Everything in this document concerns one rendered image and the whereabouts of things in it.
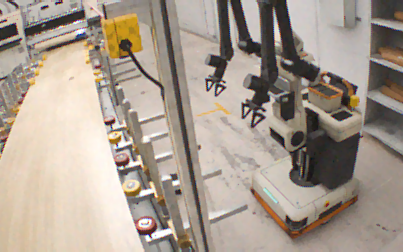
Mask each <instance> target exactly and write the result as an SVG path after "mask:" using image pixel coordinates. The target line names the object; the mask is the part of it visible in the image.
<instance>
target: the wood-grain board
mask: <svg viewBox="0 0 403 252"><path fill-rule="evenodd" d="M85 41H86V42H87V40H85ZM85 41H81V42H77V43H74V44H72V45H69V46H65V47H61V48H58V49H56V50H54V51H51V52H47V54H46V58H47V59H45V60H44V61H42V62H43V66H41V67H39V72H40V74H39V75H37V76H35V78H34V79H35V84H34V85H32V86H31V85H30V88H29V89H28V92H27V94H26V96H25V99H24V100H23V103H22V105H21V107H20V110H19V112H18V115H17V116H16V119H15V122H14V124H13V127H12V129H11V131H10V133H9V136H8V140H7V142H6V144H5V147H4V149H3V152H2V154H1V157H0V252H145V250H144V247H143V244H142V241H141V238H140V236H139V235H138V232H137V230H136V227H135V223H134V220H133V217H132V214H131V211H130V208H129V204H128V202H127V200H126V198H125V195H124V191H123V189H122V185H121V181H120V179H119V175H118V171H117V168H116V165H115V162H114V158H113V154H112V152H111V148H110V145H109V141H108V134H107V131H106V128H105V124H104V121H103V118H102V111H101V107H100V104H99V97H98V94H97V91H96V90H97V87H96V85H95V81H94V80H95V78H94V75H93V69H92V65H91V64H92V63H91V60H89V61H90V63H88V64H86V63H85V57H84V53H85V52H84V50H87V49H88V45H87V46H84V45H83V42H85ZM73 76H74V77H76V78H75V79H73V80H70V81H68V80H69V79H70V78H71V77H73Z"/></svg>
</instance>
